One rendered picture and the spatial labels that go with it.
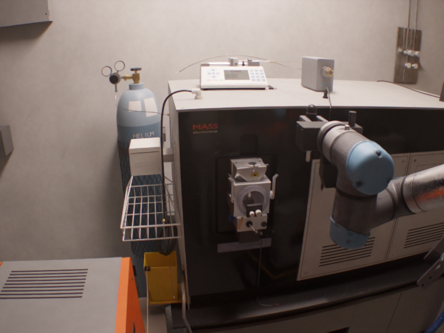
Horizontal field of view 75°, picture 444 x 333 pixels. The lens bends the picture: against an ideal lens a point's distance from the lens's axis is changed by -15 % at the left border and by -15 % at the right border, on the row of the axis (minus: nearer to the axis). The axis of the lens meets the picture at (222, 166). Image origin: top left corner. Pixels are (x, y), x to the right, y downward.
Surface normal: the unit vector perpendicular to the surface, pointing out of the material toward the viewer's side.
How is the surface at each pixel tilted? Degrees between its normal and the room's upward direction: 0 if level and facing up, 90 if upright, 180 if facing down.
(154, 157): 90
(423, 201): 109
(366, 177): 90
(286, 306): 0
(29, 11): 90
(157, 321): 0
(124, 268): 0
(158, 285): 93
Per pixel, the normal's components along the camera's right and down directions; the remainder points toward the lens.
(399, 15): 0.18, 0.36
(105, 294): 0.00, -0.93
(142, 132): 0.42, 0.33
